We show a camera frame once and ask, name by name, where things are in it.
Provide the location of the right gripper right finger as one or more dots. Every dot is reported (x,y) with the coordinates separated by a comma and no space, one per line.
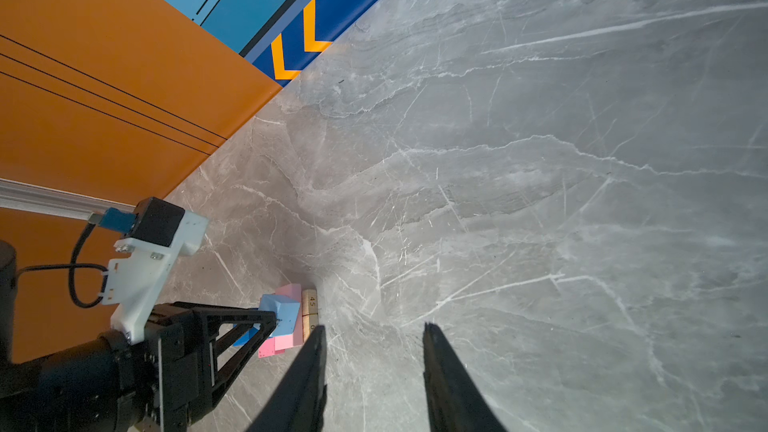
(454,402)

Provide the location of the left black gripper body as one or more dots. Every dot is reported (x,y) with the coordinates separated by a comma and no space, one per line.
(159,384)

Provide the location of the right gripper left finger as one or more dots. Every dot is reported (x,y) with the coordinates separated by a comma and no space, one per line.
(298,402)

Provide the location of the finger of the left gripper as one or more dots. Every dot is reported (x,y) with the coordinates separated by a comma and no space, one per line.
(224,376)
(213,317)

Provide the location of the light blue cube block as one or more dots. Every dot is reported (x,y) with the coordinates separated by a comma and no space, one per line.
(286,310)

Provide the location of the dark pink rectangular block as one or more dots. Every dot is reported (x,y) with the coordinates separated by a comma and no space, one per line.
(269,349)

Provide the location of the light pink rectangular block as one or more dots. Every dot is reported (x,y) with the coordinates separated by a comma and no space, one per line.
(288,342)

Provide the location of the engraved wooden plank block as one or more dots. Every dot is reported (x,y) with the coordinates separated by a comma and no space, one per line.
(309,323)

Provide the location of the plain wooden plank block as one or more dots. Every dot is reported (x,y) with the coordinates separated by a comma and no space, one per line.
(309,302)

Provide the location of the dark blue cube block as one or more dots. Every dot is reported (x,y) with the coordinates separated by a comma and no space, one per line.
(245,338)

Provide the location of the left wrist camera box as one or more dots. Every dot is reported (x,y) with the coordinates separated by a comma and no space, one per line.
(154,236)

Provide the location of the left aluminium corner post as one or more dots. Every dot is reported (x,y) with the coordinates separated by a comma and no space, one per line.
(43,200)

